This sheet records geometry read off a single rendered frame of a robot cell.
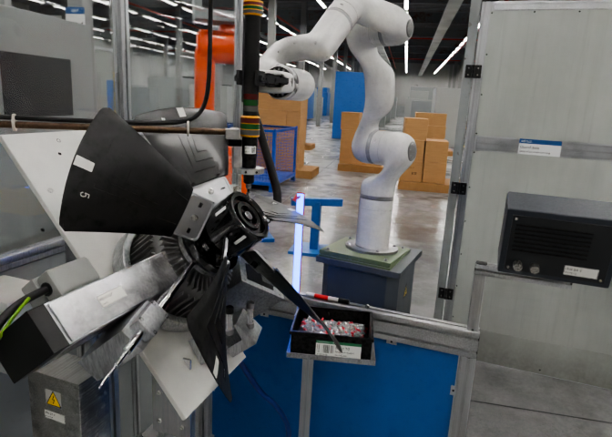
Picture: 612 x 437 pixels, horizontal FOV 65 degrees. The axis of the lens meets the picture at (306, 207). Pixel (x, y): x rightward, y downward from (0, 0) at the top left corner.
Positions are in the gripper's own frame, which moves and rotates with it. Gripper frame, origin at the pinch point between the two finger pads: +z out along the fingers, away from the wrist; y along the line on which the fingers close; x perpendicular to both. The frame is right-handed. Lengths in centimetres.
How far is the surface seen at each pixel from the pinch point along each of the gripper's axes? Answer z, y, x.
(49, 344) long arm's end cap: 50, 6, -41
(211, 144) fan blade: -0.9, 10.1, -15.3
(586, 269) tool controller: -32, -77, -41
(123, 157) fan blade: 30.0, 9.2, -15.8
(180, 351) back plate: 17, 6, -59
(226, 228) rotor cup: 15.3, -3.2, -30.3
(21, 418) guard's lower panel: 6, 70, -102
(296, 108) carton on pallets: -746, 278, -16
